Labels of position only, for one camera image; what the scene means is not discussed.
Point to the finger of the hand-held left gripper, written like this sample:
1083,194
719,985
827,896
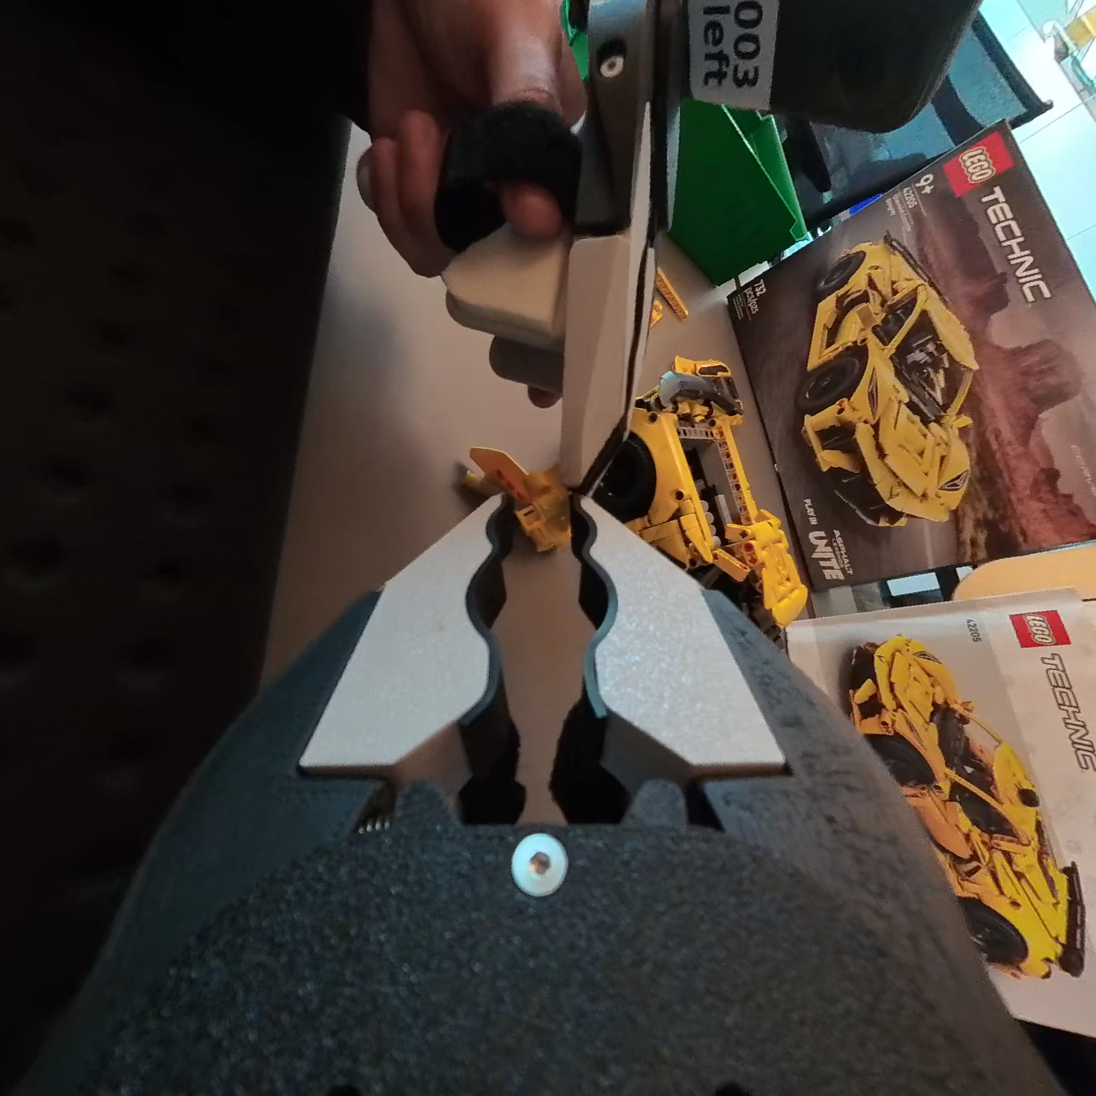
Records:
598,359

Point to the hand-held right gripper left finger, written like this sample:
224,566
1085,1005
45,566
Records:
401,676

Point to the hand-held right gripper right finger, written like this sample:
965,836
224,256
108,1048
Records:
675,676

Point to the small yellow brick assembly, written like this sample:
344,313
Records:
535,505

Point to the grey desk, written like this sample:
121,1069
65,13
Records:
384,411

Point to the person's left hand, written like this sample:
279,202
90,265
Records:
461,60

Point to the long yellow brick beam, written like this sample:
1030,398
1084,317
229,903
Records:
673,295

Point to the yellow toy brick car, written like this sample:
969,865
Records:
685,496

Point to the green plastic bin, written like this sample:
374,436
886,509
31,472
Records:
728,197

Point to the white instruction booklet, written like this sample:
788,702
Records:
942,770

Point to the dark toy car box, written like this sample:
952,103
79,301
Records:
983,411

